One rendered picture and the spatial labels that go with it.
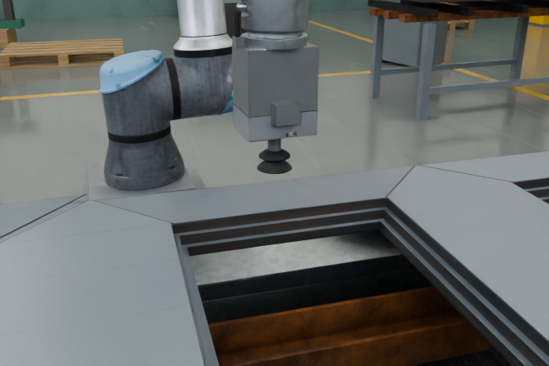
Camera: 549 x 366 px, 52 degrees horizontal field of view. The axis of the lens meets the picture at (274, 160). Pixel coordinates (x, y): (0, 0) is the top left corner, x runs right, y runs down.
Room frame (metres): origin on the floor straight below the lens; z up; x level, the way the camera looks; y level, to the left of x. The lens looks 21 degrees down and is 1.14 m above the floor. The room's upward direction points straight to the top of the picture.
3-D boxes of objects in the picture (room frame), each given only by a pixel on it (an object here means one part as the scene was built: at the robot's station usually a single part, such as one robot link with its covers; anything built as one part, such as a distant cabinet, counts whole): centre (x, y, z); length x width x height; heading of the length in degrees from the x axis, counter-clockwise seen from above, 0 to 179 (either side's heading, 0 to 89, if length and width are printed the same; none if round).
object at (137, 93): (1.02, 0.25, 0.89); 0.13 x 0.12 x 0.14; 109
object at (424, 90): (4.40, -1.58, 0.46); 1.66 x 0.84 x 0.91; 110
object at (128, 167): (1.02, 0.25, 0.78); 0.15 x 0.15 x 0.10
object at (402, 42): (5.92, -1.39, 0.29); 0.62 x 0.43 x 0.57; 35
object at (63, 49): (6.09, 2.24, 0.07); 1.20 x 0.80 x 0.14; 105
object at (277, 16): (0.65, 0.00, 1.07); 0.08 x 0.08 x 0.05
